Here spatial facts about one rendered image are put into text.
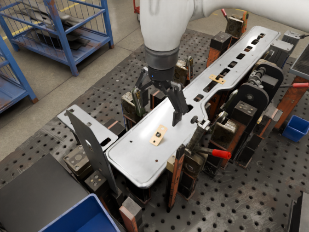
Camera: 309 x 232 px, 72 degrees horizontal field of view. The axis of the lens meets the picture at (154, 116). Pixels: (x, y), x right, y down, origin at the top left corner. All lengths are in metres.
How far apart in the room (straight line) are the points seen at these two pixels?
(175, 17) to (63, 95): 2.29
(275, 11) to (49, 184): 0.77
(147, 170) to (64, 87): 2.15
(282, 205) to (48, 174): 0.99
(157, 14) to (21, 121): 2.25
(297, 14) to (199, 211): 0.83
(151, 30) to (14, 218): 0.65
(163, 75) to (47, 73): 2.60
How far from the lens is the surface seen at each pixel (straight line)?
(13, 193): 0.83
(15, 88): 2.75
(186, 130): 0.87
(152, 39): 0.51
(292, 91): 1.26
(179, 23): 0.50
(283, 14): 0.52
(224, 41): 1.40
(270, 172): 1.24
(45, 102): 2.67
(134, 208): 0.51
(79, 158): 0.77
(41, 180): 0.81
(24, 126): 2.52
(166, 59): 0.54
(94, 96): 1.49
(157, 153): 0.80
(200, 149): 0.72
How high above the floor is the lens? 1.69
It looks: 49 degrees down
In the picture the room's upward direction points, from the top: straight up
